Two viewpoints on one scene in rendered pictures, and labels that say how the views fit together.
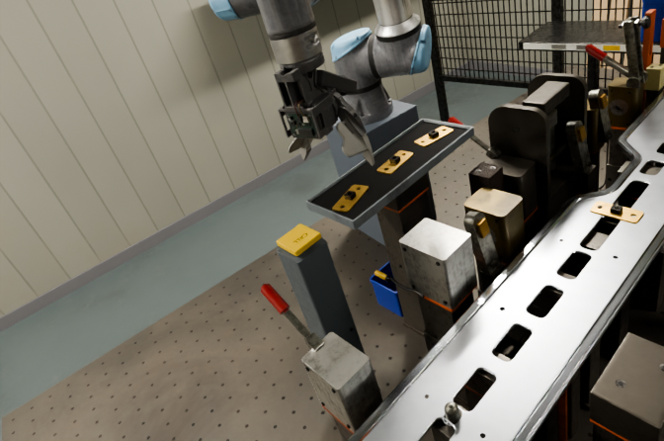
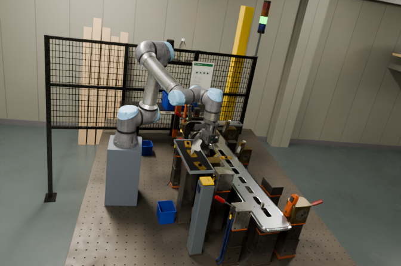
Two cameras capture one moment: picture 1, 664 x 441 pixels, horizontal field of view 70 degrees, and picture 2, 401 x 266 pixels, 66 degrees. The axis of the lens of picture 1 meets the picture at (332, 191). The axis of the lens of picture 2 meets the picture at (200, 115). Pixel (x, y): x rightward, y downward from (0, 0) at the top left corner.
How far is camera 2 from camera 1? 153 cm
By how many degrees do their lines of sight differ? 70
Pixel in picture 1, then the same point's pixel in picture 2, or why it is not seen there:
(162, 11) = not seen: outside the picture
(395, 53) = (151, 116)
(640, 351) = (268, 178)
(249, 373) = not seen: outside the picture
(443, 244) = (228, 170)
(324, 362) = (241, 208)
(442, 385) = (253, 203)
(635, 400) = (277, 185)
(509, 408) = (265, 199)
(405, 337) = (183, 227)
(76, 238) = not seen: outside the picture
